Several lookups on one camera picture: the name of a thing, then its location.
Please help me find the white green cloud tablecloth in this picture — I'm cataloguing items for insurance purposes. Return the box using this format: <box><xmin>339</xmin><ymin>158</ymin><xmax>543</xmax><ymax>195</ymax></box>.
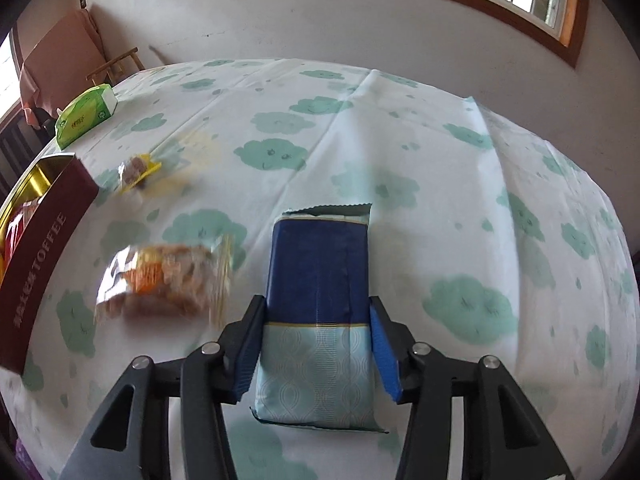
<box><xmin>0</xmin><ymin>57</ymin><xmax>638</xmax><ymax>480</ymax></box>

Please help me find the green tissue box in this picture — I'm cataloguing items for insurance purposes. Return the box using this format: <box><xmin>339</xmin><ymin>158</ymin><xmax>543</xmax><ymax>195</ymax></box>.
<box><xmin>54</xmin><ymin>83</ymin><xmax>119</xmax><ymax>150</ymax></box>

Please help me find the dark blue pale blue packet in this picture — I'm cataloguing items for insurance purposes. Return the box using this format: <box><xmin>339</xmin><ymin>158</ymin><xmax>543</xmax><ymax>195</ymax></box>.
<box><xmin>250</xmin><ymin>202</ymin><xmax>390</xmax><ymax>434</ymax></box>

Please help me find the clear packet of orange snacks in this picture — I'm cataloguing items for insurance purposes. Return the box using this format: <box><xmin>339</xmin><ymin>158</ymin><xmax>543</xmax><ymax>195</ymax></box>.
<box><xmin>94</xmin><ymin>237</ymin><xmax>237</xmax><ymax>322</ymax></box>

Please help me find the purple printed clothing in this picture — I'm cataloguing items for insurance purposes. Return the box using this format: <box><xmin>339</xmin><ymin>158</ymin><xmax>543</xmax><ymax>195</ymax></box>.
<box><xmin>14</xmin><ymin>439</ymin><xmax>43</xmax><ymax>480</ymax></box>

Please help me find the maroon tin box gold inside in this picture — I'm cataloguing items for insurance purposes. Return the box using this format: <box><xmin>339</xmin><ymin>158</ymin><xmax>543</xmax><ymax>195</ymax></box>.
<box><xmin>0</xmin><ymin>152</ymin><xmax>101</xmax><ymax>375</ymax></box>

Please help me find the wooden chair with cloth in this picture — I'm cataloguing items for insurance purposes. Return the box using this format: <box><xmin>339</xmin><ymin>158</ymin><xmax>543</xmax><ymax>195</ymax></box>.
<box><xmin>19</xmin><ymin>9</ymin><xmax>107</xmax><ymax>127</ymax></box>

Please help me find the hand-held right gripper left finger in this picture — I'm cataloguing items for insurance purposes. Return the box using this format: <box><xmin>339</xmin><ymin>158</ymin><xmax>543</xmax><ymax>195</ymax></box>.
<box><xmin>57</xmin><ymin>294</ymin><xmax>267</xmax><ymax>480</ymax></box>

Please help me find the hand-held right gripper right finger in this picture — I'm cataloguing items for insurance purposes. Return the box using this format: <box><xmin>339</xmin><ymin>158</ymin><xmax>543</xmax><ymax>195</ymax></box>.
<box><xmin>368</xmin><ymin>295</ymin><xmax>575</xmax><ymax>480</ymax></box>

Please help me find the dark wooden bench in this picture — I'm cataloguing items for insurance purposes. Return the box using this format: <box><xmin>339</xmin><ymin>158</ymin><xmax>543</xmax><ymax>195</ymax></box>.
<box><xmin>0</xmin><ymin>110</ymin><xmax>56</xmax><ymax>201</ymax></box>

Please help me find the small yellow wrapped candy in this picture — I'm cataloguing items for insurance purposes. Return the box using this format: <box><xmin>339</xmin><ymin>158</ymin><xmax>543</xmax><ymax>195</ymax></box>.
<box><xmin>118</xmin><ymin>153</ymin><xmax>164</xmax><ymax>192</ymax></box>

